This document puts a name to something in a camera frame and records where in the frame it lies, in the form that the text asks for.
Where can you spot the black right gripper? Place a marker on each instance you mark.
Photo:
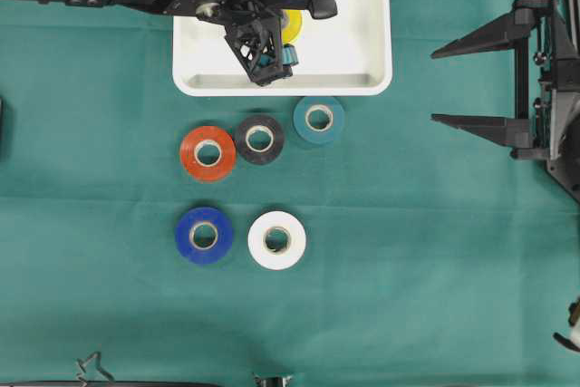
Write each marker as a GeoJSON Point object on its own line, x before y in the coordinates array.
{"type": "Point", "coordinates": [559, 80]}

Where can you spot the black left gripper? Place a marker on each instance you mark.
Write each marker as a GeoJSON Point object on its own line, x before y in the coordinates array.
{"type": "Point", "coordinates": [254, 34]}

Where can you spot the yellow tape roll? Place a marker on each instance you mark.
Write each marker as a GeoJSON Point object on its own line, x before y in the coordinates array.
{"type": "Point", "coordinates": [291, 25]}

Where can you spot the black tape roll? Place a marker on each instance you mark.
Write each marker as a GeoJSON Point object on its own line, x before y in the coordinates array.
{"type": "Point", "coordinates": [259, 139]}

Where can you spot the white plastic tray case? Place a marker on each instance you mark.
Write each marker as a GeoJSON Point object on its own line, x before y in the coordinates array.
{"type": "Point", "coordinates": [347, 55]}

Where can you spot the green tape roll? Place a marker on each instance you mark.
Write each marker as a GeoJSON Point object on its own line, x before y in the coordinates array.
{"type": "Point", "coordinates": [319, 120]}

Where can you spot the red tape roll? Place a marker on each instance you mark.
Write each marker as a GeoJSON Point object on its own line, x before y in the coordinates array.
{"type": "Point", "coordinates": [208, 154]}

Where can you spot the blue tape roll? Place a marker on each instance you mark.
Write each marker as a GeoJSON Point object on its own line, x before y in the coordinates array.
{"type": "Point", "coordinates": [204, 236]}

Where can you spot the white tape roll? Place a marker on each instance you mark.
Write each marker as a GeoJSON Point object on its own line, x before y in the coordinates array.
{"type": "Point", "coordinates": [276, 240]}

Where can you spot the white black object right edge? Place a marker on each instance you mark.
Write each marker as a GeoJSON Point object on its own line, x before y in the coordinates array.
{"type": "Point", "coordinates": [571, 342]}

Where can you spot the green table cloth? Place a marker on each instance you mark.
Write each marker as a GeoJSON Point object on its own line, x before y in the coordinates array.
{"type": "Point", "coordinates": [432, 257]}

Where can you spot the metal clamp bottom centre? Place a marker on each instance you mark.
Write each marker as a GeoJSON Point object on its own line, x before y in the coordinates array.
{"type": "Point", "coordinates": [273, 381]}

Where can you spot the metal wire clip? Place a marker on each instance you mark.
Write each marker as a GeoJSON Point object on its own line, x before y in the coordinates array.
{"type": "Point", "coordinates": [91, 362]}

